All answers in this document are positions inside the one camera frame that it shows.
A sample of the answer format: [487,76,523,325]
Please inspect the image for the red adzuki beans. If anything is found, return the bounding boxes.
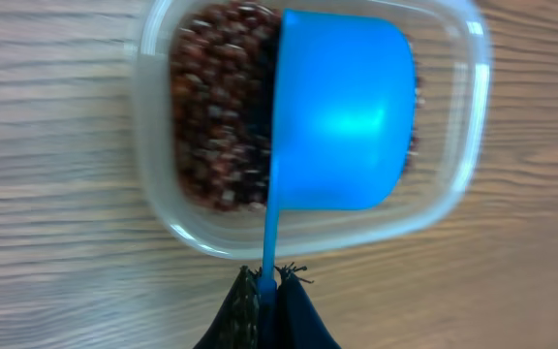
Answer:
[169,0,425,213]

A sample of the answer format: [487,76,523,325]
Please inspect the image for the clear plastic food container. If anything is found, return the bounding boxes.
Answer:
[130,0,492,260]

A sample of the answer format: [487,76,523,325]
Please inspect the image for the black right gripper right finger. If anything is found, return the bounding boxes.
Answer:
[276,263,340,349]

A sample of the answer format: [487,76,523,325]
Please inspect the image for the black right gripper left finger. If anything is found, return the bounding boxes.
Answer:
[194,266,260,349]

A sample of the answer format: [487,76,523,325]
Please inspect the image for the blue plastic measuring scoop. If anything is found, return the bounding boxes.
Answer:
[258,10,416,303]

